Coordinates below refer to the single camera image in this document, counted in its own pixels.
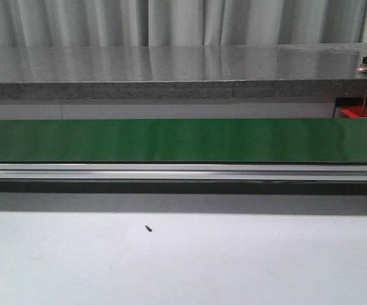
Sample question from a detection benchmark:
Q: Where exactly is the grey curtain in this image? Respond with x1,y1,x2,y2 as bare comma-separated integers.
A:
0,1,367,47

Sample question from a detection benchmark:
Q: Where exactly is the grey stone counter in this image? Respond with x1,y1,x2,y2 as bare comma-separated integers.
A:
0,43,367,100

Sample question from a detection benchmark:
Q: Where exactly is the aluminium conveyor frame rail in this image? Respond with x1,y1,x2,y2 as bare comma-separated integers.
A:
0,163,367,216

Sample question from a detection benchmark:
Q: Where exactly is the green conveyor belt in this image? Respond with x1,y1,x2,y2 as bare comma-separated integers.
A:
0,118,367,163

